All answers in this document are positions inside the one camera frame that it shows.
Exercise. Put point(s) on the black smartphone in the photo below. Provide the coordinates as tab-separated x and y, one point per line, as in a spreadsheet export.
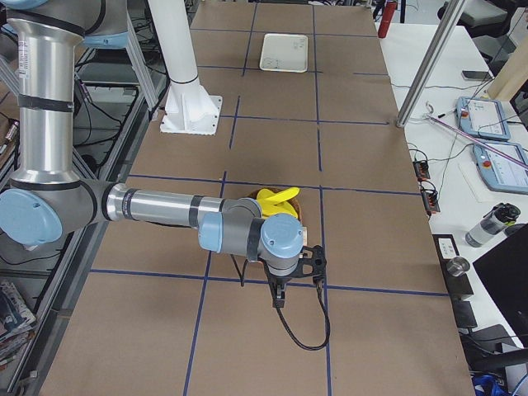
473	75

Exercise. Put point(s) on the lower teach pendant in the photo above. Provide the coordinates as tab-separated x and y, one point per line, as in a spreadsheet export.
502	166

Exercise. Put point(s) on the yellow banana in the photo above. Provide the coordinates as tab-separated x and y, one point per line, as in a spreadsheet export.
276	197
269	209

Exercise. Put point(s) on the pink reacher stick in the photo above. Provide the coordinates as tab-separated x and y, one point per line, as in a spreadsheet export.
456	130

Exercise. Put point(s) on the red fire extinguisher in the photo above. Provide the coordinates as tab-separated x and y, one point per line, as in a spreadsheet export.
389	9

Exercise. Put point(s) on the metal cup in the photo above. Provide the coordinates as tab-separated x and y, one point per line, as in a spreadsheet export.
457	266

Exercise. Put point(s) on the stack of magazines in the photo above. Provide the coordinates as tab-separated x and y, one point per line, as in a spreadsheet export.
17	322

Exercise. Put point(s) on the aluminium frame post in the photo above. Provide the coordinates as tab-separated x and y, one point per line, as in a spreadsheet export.
439	41

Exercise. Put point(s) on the woven fruit basket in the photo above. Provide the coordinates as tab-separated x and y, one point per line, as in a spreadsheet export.
295	201

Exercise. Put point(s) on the teach pendant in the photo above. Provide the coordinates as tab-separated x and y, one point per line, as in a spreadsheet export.
482	118
502	166

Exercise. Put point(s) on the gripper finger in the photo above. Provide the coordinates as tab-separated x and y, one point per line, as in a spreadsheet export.
278	298

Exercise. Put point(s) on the white bear tray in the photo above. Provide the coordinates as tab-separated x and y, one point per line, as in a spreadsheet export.
284	53

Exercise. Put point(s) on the black monitor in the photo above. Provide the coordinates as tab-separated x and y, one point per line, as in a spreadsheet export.
503	272

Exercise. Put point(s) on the upper teach pendant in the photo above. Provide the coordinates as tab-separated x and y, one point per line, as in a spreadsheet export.
482	118

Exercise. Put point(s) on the grey water bottle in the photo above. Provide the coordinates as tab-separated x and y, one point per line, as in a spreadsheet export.
496	220

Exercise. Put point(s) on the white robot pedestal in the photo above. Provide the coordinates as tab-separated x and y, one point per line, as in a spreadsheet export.
189	108

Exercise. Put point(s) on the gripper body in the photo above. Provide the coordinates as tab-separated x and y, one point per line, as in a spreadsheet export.
278	281

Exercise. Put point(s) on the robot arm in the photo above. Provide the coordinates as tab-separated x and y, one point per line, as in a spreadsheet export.
47	199

